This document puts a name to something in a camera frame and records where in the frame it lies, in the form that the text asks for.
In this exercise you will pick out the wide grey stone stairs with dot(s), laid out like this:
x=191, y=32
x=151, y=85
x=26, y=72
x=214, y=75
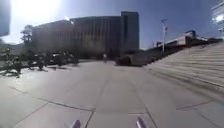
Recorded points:
x=196, y=65

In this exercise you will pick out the robot's own part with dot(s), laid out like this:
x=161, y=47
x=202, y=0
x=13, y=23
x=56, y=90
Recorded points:
x=76, y=124
x=141, y=123

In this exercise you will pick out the dark low wall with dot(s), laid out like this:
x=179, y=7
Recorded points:
x=140, y=57

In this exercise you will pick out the large dark curved building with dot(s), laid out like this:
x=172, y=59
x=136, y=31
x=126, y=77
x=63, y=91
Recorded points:
x=90, y=35

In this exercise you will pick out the low pale building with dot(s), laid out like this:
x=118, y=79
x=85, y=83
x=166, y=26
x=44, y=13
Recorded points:
x=178, y=40

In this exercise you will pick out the tree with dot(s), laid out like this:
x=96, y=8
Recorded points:
x=26, y=33

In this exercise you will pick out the grey stone slab plaza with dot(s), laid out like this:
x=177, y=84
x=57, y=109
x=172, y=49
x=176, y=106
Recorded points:
x=106, y=93

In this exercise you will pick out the row of parked bicycles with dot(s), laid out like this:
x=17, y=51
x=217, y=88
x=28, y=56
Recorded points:
x=40, y=61

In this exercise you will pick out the lamp pole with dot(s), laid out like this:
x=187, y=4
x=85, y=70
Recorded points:
x=164, y=35

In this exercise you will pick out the white banded building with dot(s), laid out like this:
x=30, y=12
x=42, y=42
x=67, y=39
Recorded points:
x=219, y=13

